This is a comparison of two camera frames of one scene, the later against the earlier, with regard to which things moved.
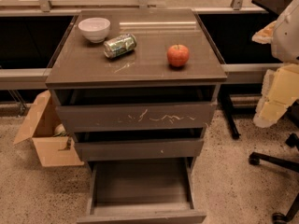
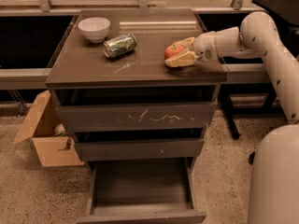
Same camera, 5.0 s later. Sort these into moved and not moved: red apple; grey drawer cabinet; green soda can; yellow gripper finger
Moved: yellow gripper finger
Not moved: red apple; green soda can; grey drawer cabinet
